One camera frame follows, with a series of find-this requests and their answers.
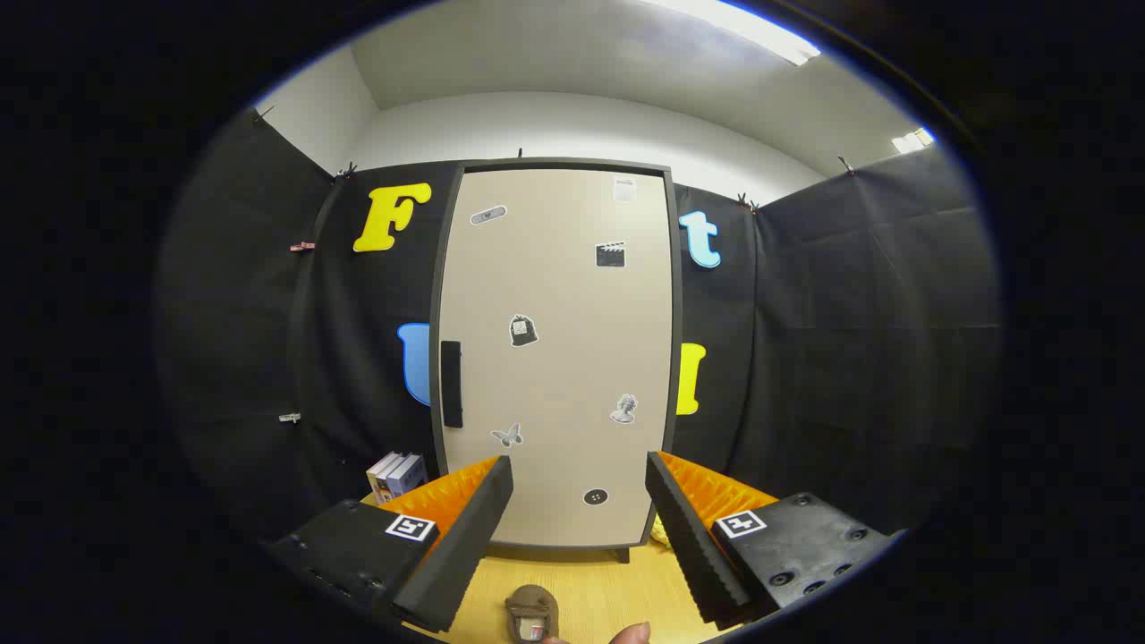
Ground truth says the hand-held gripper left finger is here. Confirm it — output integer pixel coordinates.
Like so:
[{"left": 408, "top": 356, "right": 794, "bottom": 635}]
[{"left": 267, "top": 454, "right": 515, "bottom": 634}]

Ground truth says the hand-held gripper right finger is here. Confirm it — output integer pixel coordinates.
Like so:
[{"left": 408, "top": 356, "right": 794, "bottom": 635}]
[{"left": 644, "top": 451, "right": 904, "bottom": 627}]

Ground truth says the brown fuzzy bear-ear shoe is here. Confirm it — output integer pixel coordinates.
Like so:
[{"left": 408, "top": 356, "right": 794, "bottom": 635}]
[{"left": 504, "top": 585, "right": 560, "bottom": 643}]

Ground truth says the black door handle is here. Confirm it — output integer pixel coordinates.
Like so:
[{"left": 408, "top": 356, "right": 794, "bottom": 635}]
[{"left": 441, "top": 340, "right": 464, "bottom": 428}]

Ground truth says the dark grey shoe cabinet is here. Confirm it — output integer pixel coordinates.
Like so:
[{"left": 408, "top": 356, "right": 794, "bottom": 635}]
[{"left": 428, "top": 159, "right": 685, "bottom": 564}]

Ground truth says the blue book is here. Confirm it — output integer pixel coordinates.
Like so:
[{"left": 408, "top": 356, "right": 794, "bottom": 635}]
[{"left": 386, "top": 454, "right": 428, "bottom": 498}]

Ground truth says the beige book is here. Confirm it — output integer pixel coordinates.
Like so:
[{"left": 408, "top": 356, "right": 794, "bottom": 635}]
[{"left": 367, "top": 452, "right": 403, "bottom": 504}]

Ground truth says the black backdrop cloth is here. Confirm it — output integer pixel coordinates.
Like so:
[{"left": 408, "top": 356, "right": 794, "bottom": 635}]
[{"left": 157, "top": 107, "right": 1001, "bottom": 547}]

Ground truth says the long ceiling light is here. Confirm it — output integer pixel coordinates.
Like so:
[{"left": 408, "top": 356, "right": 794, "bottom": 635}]
[{"left": 644, "top": 0, "right": 822, "bottom": 67}]

